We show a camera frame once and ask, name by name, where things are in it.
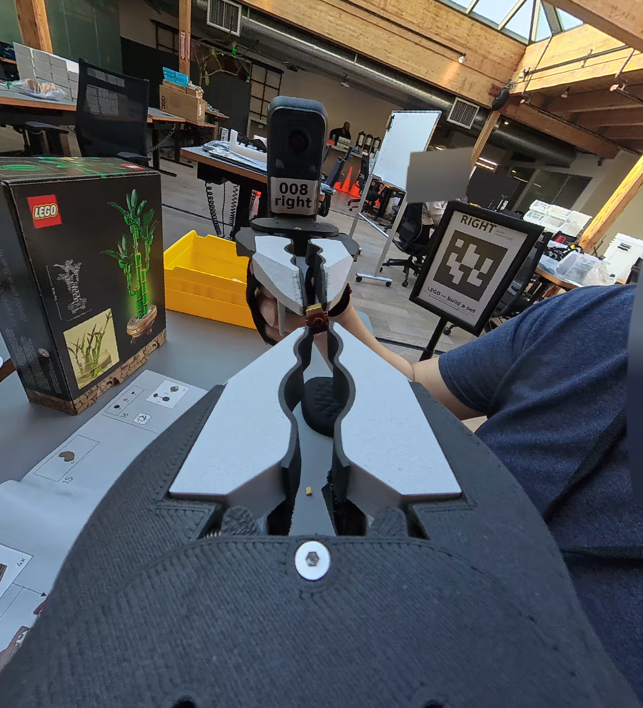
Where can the small dark lego piece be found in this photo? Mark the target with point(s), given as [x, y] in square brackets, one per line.
[317, 319]

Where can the white rolling whiteboard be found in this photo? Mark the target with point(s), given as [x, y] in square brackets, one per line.
[404, 149]

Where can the lego instruction booklet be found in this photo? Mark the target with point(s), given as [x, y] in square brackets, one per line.
[34, 514]

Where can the black mesh office chair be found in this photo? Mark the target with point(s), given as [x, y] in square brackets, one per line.
[111, 110]

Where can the orange traffic cone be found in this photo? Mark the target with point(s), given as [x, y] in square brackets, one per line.
[347, 180]

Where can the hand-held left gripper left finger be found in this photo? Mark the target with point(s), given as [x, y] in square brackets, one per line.
[233, 442]

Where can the black swivel office chair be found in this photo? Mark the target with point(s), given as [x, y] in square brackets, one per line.
[410, 238]

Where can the stack of clear plastic bins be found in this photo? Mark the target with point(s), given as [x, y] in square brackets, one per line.
[576, 260]

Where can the wooden desk with boxes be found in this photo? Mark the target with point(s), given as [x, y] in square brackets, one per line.
[0, 99]

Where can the stack of grey boxes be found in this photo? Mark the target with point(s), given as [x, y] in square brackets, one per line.
[45, 66]

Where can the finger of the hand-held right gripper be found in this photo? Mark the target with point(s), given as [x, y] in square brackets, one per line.
[335, 271]
[277, 271]

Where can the grey ventilation duct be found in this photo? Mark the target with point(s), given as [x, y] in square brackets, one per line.
[399, 72]

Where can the person in blue shirt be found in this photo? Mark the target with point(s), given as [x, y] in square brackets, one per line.
[548, 398]

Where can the yellow plastic bin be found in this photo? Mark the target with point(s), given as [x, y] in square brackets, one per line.
[205, 276]

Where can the black lego set box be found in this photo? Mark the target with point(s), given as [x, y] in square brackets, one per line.
[78, 276]

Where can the person's right hand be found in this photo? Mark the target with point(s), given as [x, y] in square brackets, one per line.
[267, 315]

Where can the white air vent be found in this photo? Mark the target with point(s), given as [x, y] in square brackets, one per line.
[223, 15]
[463, 113]

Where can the black framed marker sign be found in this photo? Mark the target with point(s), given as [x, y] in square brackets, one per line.
[476, 265]

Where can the person's right forearm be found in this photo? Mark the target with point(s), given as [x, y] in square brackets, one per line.
[388, 357]

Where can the brown cardboard box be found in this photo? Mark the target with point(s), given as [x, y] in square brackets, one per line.
[180, 102]

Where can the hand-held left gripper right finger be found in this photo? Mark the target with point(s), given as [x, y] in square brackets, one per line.
[393, 442]

